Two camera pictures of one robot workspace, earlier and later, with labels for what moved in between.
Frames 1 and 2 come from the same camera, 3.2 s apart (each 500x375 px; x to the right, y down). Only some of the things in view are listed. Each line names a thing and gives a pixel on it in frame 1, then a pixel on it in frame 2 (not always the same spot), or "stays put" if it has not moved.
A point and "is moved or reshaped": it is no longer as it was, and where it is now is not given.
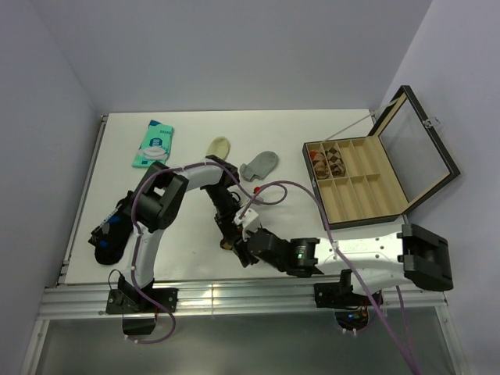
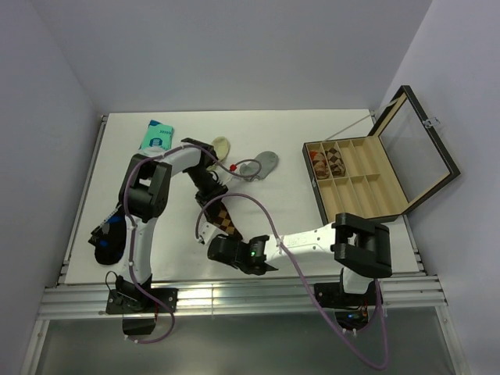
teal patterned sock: x=155 y=145 stays put
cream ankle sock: x=219 y=146 stays put
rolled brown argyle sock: x=336 y=162 stays put
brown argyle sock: x=226 y=245 is moved or reshaped
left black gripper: x=225 y=223 -> x=219 y=190
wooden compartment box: x=377 y=178 stays put
